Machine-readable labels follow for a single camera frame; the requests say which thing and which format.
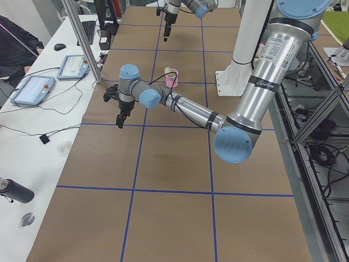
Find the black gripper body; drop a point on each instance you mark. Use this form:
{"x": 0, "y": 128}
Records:
{"x": 125, "y": 106}
{"x": 169, "y": 17}

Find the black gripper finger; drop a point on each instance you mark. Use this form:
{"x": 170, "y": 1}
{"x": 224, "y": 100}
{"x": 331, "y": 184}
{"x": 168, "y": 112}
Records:
{"x": 119, "y": 121}
{"x": 168, "y": 31}
{"x": 124, "y": 118}
{"x": 165, "y": 33}

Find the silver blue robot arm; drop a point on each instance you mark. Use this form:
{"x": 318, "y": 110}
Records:
{"x": 172, "y": 8}
{"x": 270, "y": 35}

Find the pink mesh pen holder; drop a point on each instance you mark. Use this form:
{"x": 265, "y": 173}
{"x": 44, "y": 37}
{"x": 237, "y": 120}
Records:
{"x": 172, "y": 81}

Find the black monitor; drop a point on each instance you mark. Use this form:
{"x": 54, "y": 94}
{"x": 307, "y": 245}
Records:
{"x": 106, "y": 13}

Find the small black box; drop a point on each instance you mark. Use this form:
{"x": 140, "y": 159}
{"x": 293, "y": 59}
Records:
{"x": 105, "y": 39}

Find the far blue teach pendant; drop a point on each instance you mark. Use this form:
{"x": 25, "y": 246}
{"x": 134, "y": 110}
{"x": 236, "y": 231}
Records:
{"x": 74, "y": 67}

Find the blue teach pendant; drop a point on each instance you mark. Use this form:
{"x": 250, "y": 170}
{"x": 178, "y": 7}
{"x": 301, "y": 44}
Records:
{"x": 34, "y": 90}
{"x": 74, "y": 67}

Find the black keyboard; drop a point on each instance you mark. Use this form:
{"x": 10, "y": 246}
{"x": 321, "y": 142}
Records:
{"x": 89, "y": 29}

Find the small black adapter puck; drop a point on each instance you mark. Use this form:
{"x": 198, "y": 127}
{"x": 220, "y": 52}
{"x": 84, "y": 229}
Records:
{"x": 44, "y": 138}

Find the near blue teach pendant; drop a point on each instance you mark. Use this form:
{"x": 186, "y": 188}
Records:
{"x": 34, "y": 90}

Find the black computer mouse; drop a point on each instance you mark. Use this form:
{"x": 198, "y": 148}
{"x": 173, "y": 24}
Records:
{"x": 59, "y": 47}

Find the person in black jacket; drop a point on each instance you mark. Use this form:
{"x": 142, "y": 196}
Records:
{"x": 19, "y": 50}

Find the black water bottle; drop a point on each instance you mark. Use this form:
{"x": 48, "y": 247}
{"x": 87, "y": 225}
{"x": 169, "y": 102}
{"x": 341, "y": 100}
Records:
{"x": 15, "y": 191}

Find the aluminium frame post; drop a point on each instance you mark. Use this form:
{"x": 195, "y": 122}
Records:
{"x": 82, "y": 38}

